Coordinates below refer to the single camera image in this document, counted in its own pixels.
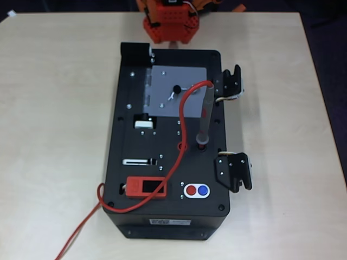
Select red cable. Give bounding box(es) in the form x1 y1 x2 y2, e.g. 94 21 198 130
55 80 215 260

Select grey hinged door panel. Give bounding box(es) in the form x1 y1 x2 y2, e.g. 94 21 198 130
142 64 209 119

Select black task board box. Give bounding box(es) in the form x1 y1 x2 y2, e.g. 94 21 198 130
102 42 231 241

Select white linear slider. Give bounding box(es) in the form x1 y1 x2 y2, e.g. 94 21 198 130
121 158 158 166

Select red and blue buttons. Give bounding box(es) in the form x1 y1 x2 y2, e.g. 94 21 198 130
183 183 211 198

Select red display module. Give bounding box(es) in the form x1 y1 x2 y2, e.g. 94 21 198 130
126 175 169 200

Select white barcode label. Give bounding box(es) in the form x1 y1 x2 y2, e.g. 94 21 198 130
150 218 192 226

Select orange printed clamp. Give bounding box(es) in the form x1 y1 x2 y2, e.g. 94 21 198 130
135 0 160 28

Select black cable holder bracket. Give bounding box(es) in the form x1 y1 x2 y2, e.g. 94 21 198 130
211 64 246 103
214 151 253 194

